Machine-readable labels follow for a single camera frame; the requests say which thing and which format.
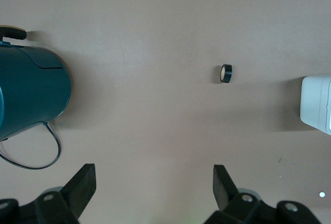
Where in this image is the grey open box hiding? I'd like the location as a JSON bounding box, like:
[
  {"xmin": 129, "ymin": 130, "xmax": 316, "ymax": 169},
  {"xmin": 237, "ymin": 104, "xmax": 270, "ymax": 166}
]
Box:
[{"xmin": 299, "ymin": 74, "xmax": 331, "ymax": 136}]

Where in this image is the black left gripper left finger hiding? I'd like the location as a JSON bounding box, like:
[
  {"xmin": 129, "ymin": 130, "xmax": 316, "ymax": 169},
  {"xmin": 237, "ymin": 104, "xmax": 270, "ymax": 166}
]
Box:
[{"xmin": 0, "ymin": 163, "xmax": 97, "ymax": 224}]

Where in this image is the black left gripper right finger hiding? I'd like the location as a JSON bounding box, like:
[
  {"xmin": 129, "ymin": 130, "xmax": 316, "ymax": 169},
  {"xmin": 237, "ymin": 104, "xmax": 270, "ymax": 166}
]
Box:
[{"xmin": 204, "ymin": 165, "xmax": 321, "ymax": 224}]

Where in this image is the black electrical tape roll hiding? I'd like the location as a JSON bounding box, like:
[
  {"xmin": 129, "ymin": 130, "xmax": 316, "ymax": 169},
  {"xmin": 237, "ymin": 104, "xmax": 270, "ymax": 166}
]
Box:
[{"xmin": 220, "ymin": 64, "xmax": 233, "ymax": 84}]

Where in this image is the dark teal cylindrical appliance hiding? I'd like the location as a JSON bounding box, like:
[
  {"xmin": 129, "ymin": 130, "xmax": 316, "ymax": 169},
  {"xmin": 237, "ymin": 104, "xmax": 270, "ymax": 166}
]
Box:
[{"xmin": 0, "ymin": 26, "xmax": 72, "ymax": 142}]

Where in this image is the white hinged bin lid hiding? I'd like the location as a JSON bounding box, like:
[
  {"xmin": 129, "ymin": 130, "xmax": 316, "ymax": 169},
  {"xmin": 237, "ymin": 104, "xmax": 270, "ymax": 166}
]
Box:
[{"xmin": 319, "ymin": 78, "xmax": 331, "ymax": 136}]

